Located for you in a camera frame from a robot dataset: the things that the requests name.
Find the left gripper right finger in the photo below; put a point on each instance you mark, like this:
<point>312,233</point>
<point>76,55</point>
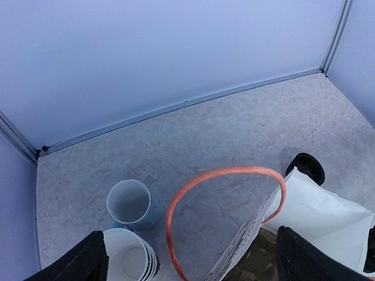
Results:
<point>298,259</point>

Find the stack of black cup lids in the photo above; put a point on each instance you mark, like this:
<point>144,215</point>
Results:
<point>309,166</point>

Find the white paper takeout bag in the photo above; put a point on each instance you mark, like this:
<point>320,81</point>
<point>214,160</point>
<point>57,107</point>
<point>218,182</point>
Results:
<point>337,227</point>

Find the light blue ceramic mug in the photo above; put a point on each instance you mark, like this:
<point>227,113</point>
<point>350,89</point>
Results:
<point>129,203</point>

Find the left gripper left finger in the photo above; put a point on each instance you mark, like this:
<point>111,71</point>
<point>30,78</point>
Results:
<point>88,260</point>

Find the brown cardboard cup carrier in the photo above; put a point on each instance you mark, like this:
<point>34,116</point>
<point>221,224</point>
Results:
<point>259,261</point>

